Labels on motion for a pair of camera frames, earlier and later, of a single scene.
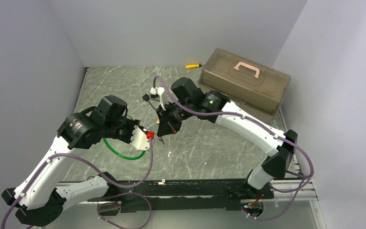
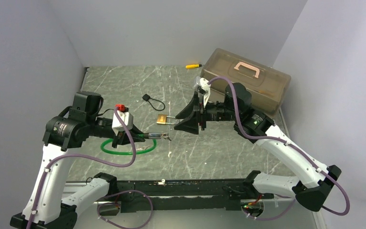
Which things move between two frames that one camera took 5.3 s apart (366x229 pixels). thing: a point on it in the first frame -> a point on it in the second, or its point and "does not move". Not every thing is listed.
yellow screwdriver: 190,66 does not move
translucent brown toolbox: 257,86 does not move
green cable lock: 132,158 -> 152,136
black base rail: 178,195 does not move
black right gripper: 167,126 -> 190,124
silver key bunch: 160,138 -> 166,136
